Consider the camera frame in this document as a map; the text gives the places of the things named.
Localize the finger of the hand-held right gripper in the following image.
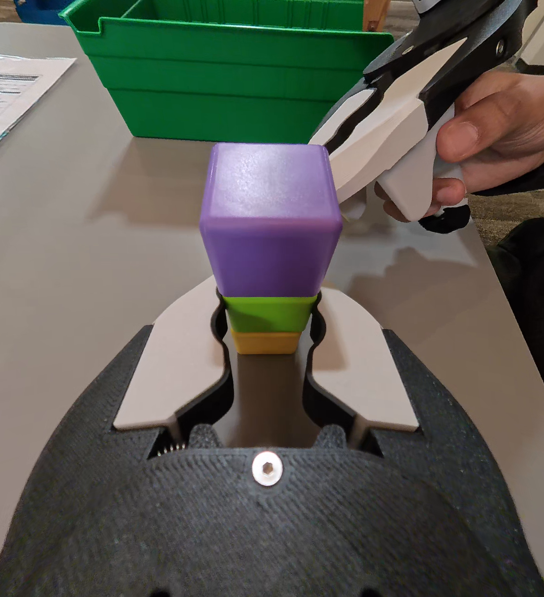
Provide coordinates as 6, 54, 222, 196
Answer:
308, 88, 396, 146
331, 38, 468, 202

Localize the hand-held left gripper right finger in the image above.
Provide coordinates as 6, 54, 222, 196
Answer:
302, 286, 421, 448

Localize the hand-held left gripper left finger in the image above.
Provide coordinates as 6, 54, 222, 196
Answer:
113, 279, 234, 444

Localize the yellow cube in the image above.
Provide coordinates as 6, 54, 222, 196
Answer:
230, 329, 300, 356

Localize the lime green cube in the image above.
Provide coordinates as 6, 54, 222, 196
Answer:
222, 294, 320, 334

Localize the green plastic bin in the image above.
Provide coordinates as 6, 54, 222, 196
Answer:
59, 0, 395, 141

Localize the purple cube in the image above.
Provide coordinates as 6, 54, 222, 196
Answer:
199, 142, 344, 298

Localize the grey desk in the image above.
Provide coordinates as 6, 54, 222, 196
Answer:
0, 21, 544, 597

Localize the person's right hand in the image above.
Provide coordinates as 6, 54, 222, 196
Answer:
384, 72, 544, 222

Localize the wooden furniture leg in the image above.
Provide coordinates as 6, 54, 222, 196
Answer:
363, 0, 391, 33

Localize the person's dark clothing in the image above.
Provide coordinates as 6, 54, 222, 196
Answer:
484, 217, 544, 472

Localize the laminated paper sheet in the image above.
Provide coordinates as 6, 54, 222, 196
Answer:
0, 52, 78, 164

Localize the blue plastic bin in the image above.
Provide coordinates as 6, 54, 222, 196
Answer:
13, 0, 74, 21

